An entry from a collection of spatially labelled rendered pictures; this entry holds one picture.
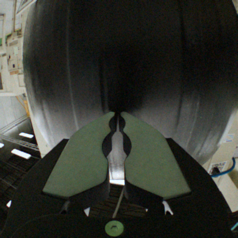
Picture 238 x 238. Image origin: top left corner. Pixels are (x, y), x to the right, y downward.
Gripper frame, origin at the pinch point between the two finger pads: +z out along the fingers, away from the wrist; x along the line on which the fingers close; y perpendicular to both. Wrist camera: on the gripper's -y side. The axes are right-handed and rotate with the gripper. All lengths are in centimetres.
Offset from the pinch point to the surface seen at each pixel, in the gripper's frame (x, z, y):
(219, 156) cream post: 32.2, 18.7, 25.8
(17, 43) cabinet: -299, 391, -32
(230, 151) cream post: 37.0, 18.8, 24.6
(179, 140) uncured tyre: 6.5, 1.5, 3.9
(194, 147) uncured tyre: 8.9, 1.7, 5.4
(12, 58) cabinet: -328, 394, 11
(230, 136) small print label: 33.9, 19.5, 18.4
